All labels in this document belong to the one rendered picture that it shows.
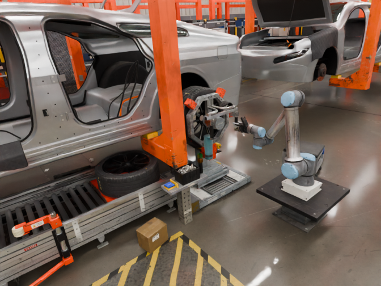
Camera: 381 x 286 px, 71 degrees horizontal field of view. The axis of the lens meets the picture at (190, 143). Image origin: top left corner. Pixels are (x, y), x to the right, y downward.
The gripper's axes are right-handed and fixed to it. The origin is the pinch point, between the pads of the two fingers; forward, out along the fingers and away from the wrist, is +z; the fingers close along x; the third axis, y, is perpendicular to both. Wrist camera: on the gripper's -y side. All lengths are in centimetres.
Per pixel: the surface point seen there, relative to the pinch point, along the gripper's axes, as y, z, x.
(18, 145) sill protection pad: -14, 64, -187
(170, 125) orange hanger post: -14, 9, -72
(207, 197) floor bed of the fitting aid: 75, 2, -40
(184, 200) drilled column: 55, -10, -77
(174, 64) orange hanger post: -66, 9, -63
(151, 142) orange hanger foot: 16, 51, -73
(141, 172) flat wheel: 33, 30, -98
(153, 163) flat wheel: 33, 38, -81
